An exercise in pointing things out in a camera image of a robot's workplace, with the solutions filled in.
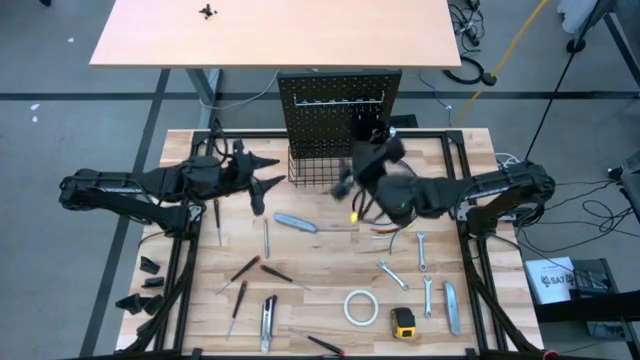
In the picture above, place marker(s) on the black aluminium table frame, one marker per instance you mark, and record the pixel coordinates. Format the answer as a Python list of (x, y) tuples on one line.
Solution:
[(260, 134)]

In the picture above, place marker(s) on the black side cart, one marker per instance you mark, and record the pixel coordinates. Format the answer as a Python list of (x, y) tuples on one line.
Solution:
[(590, 310)]

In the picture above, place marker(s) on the white cloth bundle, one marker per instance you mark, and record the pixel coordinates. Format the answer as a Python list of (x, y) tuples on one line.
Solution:
[(575, 12)]

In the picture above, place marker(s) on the yellow black tape measure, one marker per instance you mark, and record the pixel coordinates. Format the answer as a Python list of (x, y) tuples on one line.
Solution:
[(403, 324)]

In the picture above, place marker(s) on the small black hardware pieces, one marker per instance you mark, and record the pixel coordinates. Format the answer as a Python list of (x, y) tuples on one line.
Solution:
[(207, 11)]

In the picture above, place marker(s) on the white printed booklet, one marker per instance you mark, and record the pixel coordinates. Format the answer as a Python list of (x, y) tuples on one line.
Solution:
[(547, 282)]

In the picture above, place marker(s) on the white masking tape roll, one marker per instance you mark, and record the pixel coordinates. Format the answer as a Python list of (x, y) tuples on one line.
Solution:
[(345, 307)]

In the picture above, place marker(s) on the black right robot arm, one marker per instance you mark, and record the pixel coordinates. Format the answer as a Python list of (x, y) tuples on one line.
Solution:
[(500, 187)]

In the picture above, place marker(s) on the black peg board bin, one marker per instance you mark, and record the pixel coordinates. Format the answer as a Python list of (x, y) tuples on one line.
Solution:
[(362, 127)]

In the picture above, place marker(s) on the silver combination wrench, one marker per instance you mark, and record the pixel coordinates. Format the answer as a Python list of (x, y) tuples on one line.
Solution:
[(393, 275), (428, 297), (421, 252)]

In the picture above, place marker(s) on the black round stand base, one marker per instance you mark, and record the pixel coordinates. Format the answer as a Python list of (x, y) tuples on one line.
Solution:
[(576, 46)]

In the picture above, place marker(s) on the black electronic device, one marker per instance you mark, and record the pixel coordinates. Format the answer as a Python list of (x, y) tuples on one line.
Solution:
[(590, 274)]

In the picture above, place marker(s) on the white tube piece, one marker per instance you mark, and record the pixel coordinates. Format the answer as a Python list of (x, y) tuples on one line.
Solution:
[(382, 236)]

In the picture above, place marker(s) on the light wood desk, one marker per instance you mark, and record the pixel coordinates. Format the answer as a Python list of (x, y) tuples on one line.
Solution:
[(275, 35)]

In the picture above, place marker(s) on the silver peg board hook rail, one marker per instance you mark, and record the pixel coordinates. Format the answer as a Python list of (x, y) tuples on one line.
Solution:
[(325, 103)]

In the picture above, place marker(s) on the grey utility knife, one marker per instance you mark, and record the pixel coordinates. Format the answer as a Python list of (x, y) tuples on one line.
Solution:
[(295, 222)]

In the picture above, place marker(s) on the black perforated peg board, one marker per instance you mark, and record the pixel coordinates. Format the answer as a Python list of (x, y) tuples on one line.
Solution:
[(320, 130)]

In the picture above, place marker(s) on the black silver box cutter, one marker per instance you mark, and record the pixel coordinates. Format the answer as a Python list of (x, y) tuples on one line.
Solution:
[(267, 325)]

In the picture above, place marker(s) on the black spare gripper finger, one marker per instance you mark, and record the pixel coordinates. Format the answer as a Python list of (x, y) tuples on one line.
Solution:
[(149, 266), (130, 304), (152, 303), (154, 282)]

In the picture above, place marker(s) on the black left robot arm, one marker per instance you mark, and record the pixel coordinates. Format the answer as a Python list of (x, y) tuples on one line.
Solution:
[(150, 181)]

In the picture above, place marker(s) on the grey equipment case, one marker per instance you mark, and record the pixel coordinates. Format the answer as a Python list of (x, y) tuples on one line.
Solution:
[(632, 175)]

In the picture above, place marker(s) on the grey desk leg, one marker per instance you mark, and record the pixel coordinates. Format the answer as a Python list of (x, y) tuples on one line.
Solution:
[(202, 90)]

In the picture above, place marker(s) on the silver telescopic magnet pick-up tool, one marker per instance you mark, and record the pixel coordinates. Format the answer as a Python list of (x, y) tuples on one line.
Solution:
[(266, 240)]

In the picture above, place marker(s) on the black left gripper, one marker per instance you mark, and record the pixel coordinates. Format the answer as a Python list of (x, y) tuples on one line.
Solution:
[(240, 172)]

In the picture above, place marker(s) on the red tube piece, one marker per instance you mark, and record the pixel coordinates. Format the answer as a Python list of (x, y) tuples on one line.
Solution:
[(385, 231)]

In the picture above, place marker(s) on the thin black slanted pole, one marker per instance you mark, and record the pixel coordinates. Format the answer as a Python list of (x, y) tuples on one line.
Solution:
[(553, 100)]

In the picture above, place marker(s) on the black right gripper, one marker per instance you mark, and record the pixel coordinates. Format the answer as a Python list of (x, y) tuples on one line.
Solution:
[(372, 162)]

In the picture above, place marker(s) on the red emergency button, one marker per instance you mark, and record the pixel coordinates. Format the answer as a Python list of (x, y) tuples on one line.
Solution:
[(551, 356)]

